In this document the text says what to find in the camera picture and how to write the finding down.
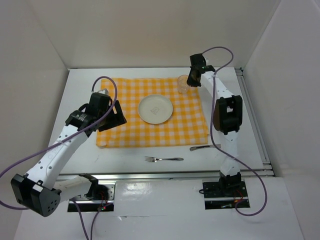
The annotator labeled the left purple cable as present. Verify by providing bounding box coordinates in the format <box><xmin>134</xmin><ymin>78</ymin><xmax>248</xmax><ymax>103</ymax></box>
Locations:
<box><xmin>0</xmin><ymin>75</ymin><xmax>119</xmax><ymax>240</ymax></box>

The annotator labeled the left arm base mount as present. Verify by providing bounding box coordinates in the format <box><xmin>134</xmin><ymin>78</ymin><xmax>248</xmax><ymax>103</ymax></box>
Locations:
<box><xmin>67</xmin><ymin>173</ymin><xmax>116</xmax><ymax>212</ymax></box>

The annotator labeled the front aluminium rail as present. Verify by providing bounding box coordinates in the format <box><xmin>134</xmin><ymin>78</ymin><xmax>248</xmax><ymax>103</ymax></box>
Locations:
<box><xmin>57</xmin><ymin>169</ymin><xmax>275</xmax><ymax>181</ymax></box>

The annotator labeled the black handled table knife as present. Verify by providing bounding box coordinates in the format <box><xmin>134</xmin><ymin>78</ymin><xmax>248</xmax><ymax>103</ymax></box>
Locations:
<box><xmin>189</xmin><ymin>144</ymin><xmax>221</xmax><ymax>152</ymax></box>

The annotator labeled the purple cable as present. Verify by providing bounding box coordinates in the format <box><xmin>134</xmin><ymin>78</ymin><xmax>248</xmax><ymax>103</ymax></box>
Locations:
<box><xmin>201</xmin><ymin>46</ymin><xmax>269</xmax><ymax>217</ymax></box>
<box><xmin>0</xmin><ymin>75</ymin><xmax>119</xmax><ymax>240</ymax></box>

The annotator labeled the aluminium rail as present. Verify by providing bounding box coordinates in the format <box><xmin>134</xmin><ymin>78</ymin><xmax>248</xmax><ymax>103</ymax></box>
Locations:
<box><xmin>234</xmin><ymin>68</ymin><xmax>275</xmax><ymax>177</ymax></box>
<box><xmin>57</xmin><ymin>169</ymin><xmax>275</xmax><ymax>181</ymax></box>

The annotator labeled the right side aluminium rail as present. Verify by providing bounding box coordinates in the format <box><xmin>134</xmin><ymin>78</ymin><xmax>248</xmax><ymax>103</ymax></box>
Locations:
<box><xmin>234</xmin><ymin>68</ymin><xmax>275</xmax><ymax>177</ymax></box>

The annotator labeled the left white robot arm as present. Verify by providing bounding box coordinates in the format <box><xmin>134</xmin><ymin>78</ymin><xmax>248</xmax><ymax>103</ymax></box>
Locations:
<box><xmin>10</xmin><ymin>92</ymin><xmax>127</xmax><ymax>217</ymax></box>

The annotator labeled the yellow white checkered cloth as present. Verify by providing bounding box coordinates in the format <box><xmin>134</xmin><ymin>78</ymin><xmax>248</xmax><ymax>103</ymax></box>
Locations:
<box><xmin>96</xmin><ymin>77</ymin><xmax>209</xmax><ymax>148</ymax></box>

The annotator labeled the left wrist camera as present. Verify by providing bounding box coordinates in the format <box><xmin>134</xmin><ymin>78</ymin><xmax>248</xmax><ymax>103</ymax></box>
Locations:
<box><xmin>99</xmin><ymin>88</ymin><xmax>109</xmax><ymax>95</ymax></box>

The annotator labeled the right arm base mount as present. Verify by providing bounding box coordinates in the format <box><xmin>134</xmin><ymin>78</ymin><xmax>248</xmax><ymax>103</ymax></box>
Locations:
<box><xmin>198</xmin><ymin>181</ymin><xmax>250</xmax><ymax>210</ymax></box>

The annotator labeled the cream round plate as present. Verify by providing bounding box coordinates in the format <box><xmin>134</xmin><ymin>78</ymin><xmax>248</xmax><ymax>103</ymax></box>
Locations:
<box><xmin>137</xmin><ymin>94</ymin><xmax>174</xmax><ymax>125</ymax></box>

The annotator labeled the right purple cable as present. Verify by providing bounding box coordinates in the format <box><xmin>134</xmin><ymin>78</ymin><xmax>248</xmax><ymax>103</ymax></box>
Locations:
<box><xmin>201</xmin><ymin>46</ymin><xmax>269</xmax><ymax>217</ymax></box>

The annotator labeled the silver fork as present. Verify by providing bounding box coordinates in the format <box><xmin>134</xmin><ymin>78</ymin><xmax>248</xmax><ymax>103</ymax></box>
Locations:
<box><xmin>144</xmin><ymin>156</ymin><xmax>184</xmax><ymax>163</ymax></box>

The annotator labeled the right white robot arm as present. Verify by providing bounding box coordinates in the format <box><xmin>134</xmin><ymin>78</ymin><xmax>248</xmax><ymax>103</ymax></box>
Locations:
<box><xmin>186</xmin><ymin>53</ymin><xmax>243</xmax><ymax>196</ymax></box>

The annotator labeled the clear plastic cup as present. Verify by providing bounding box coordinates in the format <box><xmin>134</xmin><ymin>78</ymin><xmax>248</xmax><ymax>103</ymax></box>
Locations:
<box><xmin>177</xmin><ymin>75</ymin><xmax>190</xmax><ymax>94</ymax></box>

